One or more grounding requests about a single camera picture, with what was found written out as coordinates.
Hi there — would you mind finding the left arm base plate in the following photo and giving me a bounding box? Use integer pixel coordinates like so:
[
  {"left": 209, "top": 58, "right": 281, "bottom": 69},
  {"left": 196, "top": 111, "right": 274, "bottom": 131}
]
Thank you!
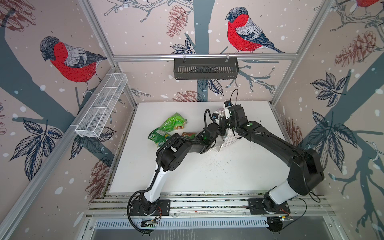
[{"left": 128, "top": 200, "right": 171, "bottom": 217}]

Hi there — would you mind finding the aluminium frame crossbar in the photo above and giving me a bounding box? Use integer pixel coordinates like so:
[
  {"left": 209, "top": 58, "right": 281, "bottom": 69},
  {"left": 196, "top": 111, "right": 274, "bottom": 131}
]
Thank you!
[{"left": 113, "top": 53, "right": 299, "bottom": 63}]

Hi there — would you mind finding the green orange snack packet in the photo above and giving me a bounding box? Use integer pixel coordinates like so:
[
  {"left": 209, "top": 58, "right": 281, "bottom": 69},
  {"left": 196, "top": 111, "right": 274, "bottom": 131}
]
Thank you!
[{"left": 148, "top": 128, "right": 171, "bottom": 148}]

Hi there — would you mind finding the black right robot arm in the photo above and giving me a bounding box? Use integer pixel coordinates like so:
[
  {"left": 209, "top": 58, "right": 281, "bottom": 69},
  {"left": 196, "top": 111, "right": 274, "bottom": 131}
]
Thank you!
[{"left": 220, "top": 100, "right": 325, "bottom": 213}]

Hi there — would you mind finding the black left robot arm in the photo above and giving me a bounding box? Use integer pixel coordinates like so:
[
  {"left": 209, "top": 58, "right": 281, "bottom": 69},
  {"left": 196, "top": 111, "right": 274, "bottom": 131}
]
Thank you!
[{"left": 130, "top": 123, "right": 220, "bottom": 215}]

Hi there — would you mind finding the black hanging wire basket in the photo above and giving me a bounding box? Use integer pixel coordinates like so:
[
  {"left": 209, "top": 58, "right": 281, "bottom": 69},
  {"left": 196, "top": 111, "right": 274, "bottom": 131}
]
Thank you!
[{"left": 174, "top": 58, "right": 239, "bottom": 80}]

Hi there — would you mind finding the aluminium mounting rail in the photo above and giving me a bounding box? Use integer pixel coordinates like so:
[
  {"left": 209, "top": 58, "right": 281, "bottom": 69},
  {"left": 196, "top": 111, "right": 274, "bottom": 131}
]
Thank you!
[{"left": 85, "top": 192, "right": 336, "bottom": 219}]

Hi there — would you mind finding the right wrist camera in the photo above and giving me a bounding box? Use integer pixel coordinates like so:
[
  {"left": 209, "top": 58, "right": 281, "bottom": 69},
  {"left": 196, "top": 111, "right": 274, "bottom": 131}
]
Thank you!
[{"left": 224, "top": 100, "right": 233, "bottom": 119}]

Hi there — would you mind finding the white patterned paper bag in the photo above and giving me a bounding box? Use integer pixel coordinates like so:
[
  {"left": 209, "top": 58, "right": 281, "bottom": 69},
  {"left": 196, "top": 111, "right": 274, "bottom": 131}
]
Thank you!
[{"left": 209, "top": 107, "right": 238, "bottom": 152}]

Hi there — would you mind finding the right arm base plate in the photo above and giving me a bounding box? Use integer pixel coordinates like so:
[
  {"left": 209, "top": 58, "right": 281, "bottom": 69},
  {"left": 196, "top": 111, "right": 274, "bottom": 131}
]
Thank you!
[{"left": 247, "top": 198, "right": 291, "bottom": 215}]

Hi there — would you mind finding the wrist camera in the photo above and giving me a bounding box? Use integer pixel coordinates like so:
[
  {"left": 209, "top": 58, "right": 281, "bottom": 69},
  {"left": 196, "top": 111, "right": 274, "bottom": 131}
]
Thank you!
[
  {"left": 212, "top": 112, "right": 220, "bottom": 120},
  {"left": 224, "top": 100, "right": 233, "bottom": 119}
]

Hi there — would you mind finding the white mesh wall shelf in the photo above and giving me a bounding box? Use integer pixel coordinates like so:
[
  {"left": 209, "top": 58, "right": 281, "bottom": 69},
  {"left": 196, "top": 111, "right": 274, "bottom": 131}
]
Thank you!
[{"left": 75, "top": 73, "right": 128, "bottom": 138}]

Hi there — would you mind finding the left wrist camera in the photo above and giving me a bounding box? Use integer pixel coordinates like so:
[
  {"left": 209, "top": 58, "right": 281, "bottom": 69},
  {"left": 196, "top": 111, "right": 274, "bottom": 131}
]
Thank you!
[{"left": 212, "top": 112, "right": 220, "bottom": 120}]

